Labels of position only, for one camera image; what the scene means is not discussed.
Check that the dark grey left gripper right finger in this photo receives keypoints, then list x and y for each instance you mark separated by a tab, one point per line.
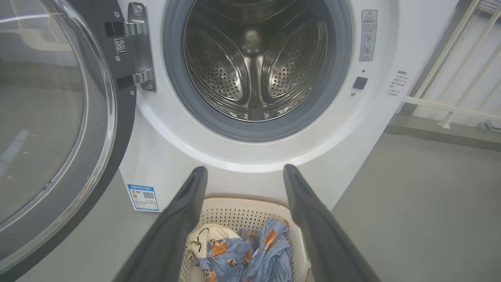
328	243

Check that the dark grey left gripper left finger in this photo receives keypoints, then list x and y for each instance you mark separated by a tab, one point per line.
164	243

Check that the cream white garment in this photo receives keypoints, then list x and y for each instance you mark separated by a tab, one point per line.
213	235

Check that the blue cartoon print garment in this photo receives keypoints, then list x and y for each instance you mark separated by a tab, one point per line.
270	254

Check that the dark round glass washer door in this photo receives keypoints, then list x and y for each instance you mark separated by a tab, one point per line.
47	117

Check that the white front-load washing machine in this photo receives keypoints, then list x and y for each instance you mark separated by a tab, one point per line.
242	156

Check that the blue energy label sticker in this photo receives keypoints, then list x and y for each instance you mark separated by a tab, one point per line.
143	197

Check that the cream perforated laundry basket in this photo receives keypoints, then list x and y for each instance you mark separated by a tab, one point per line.
242	211

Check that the white metal railing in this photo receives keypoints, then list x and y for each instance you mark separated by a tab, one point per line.
450	107

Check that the grey warning sticker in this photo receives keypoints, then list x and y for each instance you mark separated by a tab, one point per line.
368	35

